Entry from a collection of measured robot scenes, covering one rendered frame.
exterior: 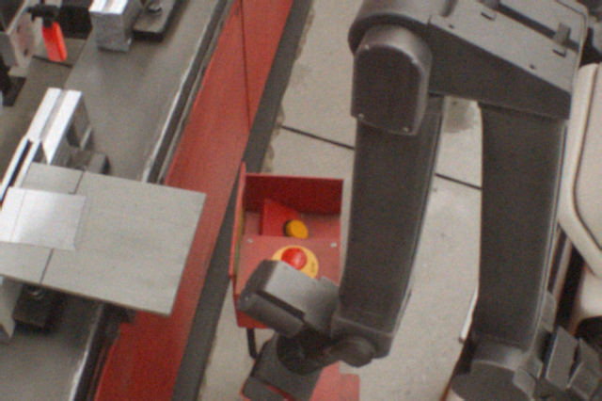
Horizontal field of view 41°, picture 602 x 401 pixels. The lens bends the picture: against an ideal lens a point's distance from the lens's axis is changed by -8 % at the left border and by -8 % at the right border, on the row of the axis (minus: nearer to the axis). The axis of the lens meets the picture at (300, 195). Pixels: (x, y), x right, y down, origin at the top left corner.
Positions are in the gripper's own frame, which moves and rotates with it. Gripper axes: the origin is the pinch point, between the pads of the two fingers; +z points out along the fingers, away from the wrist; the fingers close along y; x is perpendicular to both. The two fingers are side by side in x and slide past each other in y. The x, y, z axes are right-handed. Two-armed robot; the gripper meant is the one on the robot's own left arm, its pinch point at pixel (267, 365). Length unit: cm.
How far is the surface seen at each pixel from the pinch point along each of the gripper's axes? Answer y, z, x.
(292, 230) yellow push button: -33.6, 28.0, 2.8
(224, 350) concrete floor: -38, 103, 18
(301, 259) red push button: -25.1, 19.1, 3.7
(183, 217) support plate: -15.0, 7.6, -15.8
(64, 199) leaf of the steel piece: -11.5, 15.0, -30.8
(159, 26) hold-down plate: -53, 27, -33
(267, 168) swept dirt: -92, 107, 9
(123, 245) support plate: -8.3, 10.2, -20.8
